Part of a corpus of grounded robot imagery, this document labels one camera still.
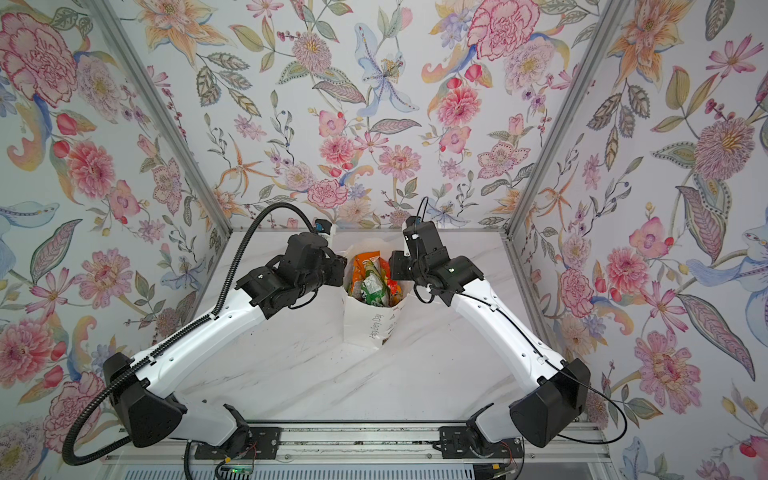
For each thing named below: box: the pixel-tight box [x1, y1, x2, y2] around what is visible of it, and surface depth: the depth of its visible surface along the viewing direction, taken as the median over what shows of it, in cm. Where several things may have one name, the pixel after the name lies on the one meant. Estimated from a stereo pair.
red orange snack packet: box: [387, 279, 403, 307], surface depth 88 cm
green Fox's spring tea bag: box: [361, 260, 389, 307], surface depth 82 cm
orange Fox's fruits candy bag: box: [350, 250, 380, 295], surface depth 87 cm
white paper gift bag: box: [343, 238, 414, 351], surface depth 82 cm
